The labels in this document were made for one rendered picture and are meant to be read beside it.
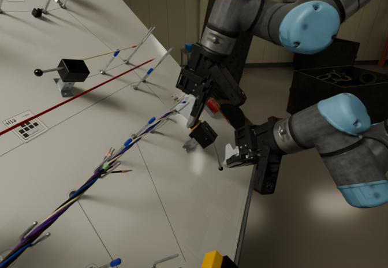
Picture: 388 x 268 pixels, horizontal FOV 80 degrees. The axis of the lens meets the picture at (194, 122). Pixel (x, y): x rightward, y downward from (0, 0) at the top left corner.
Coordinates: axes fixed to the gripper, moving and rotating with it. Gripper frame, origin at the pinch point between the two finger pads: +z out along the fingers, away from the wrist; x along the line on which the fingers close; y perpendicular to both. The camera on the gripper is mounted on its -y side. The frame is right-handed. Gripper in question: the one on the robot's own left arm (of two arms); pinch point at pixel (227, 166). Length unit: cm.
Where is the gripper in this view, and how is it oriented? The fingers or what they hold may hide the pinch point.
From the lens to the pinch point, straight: 66.8
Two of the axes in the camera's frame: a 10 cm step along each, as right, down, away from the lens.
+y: -0.6, -9.2, 3.8
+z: -5.0, 3.6, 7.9
